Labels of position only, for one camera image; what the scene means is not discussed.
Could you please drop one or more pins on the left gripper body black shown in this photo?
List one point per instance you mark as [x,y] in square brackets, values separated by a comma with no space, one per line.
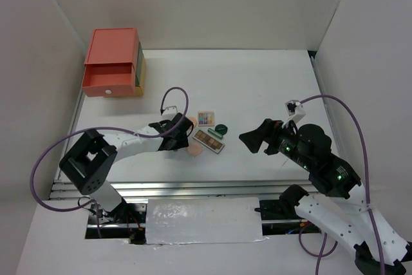
[181,142]

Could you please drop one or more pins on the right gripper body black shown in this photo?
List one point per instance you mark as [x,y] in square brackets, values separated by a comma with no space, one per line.
[281,138]

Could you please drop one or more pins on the bare peach makeup puff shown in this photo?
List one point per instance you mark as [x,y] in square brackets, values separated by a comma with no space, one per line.
[194,121]

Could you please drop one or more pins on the dark green round compact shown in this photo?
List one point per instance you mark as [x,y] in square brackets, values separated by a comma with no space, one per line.
[221,129]

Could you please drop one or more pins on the green lipstick tube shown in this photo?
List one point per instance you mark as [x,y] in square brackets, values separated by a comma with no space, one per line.
[215,133]

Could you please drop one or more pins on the coral top drawer box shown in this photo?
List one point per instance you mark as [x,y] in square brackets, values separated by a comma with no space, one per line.
[110,65]

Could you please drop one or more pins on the green drawer box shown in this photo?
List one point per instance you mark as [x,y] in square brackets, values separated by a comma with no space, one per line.
[138,72]

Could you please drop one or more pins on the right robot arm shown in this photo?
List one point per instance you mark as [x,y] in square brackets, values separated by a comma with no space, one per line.
[365,234]

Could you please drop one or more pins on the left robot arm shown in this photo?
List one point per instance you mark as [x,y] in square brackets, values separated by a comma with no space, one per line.
[89,161]

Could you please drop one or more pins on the colourful square eyeshadow palette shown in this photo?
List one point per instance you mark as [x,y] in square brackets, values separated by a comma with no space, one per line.
[206,118]

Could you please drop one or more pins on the brown eyeshadow palette silver case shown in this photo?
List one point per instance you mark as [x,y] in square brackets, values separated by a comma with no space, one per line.
[208,141]

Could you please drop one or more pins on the white foil-edged cover panel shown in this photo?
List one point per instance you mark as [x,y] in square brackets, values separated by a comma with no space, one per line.
[203,220]

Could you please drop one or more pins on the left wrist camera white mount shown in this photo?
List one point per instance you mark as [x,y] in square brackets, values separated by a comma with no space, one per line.
[170,110]

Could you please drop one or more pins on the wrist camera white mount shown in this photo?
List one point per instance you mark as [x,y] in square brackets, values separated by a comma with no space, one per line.
[295,111]
[170,110]

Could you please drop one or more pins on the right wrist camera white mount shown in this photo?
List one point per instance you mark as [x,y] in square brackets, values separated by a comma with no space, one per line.
[295,111]

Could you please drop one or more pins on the aluminium table rail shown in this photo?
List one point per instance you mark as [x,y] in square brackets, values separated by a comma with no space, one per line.
[139,191]

